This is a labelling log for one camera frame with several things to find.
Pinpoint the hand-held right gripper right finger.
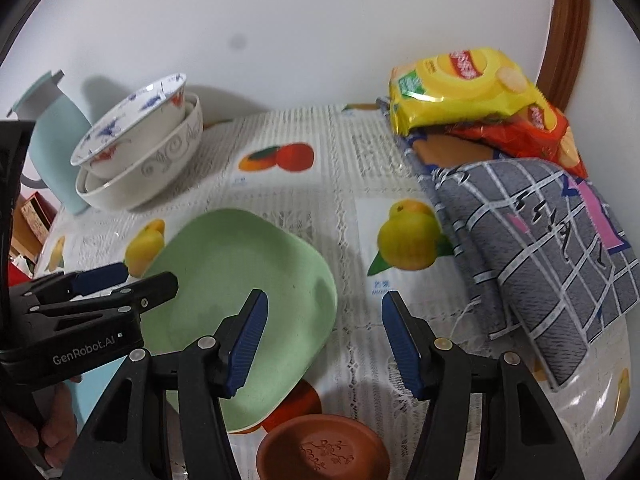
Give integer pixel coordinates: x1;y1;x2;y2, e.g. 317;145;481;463
381;290;587;480

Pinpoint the brown clay saucer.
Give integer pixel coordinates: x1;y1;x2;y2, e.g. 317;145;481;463
256;414;391;480

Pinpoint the grey checkered cloth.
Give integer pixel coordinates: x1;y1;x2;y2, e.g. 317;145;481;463
375;97;640;392

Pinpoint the brown cardboard box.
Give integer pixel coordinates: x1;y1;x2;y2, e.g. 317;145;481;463
10;194;57;262

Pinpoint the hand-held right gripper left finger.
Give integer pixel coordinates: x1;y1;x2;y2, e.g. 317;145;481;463
60;288;270;480

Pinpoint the red box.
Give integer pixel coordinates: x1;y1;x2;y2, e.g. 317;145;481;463
7;255;37;282

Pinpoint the white bowl grey scroll pattern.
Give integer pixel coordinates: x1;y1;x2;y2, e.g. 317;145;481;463
75;92;204;212

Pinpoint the red chip bag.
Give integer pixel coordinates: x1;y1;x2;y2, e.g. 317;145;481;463
415;102;589;179

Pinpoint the person's left hand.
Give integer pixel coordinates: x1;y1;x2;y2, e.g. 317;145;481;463
0;376;84;471

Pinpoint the light blue kettle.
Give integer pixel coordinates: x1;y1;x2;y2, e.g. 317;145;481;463
7;70;94;216

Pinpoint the fruit print tablecloth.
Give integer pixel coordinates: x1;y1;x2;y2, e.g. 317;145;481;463
32;102;634;480

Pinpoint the green plate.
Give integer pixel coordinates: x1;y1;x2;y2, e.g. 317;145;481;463
134;208;340;434

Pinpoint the wooden door frame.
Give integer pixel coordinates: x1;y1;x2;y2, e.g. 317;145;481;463
537;0;592;111

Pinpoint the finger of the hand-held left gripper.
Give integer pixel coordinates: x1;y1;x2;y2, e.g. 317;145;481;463
11;261;131;306
27;272;180;328

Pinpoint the blue floral bowl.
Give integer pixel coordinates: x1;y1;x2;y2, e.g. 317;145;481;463
70;73;189;181

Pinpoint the yellow chip bag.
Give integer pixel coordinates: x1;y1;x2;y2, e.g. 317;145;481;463
388;47;549;137

